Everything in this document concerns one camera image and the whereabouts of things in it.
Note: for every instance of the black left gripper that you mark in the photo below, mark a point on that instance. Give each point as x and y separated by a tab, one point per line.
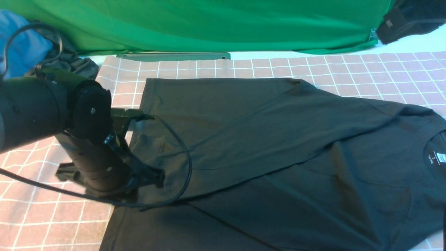
101	168

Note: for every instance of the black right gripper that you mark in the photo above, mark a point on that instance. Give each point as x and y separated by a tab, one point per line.
411	17

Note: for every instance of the dark gray long-sleeve top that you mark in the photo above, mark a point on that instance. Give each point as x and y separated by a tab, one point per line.
279	165

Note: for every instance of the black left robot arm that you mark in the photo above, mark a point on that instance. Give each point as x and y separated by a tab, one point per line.
78	112

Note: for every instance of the clear binder clip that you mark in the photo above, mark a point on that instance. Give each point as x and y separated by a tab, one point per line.
373	35

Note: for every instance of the pink checkered tablecloth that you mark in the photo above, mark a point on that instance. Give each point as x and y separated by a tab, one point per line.
33	219

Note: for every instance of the dark gray crumpled garment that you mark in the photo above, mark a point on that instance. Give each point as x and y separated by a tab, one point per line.
63	56

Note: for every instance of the green backdrop cloth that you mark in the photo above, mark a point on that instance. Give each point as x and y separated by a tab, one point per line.
100	27

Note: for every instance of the blue garment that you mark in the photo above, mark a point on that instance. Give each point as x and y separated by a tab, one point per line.
26	50

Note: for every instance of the gray-green flat bar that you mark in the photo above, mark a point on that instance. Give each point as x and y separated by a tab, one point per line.
156	57

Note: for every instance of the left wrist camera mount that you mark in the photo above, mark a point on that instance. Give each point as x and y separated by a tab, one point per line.
125	120

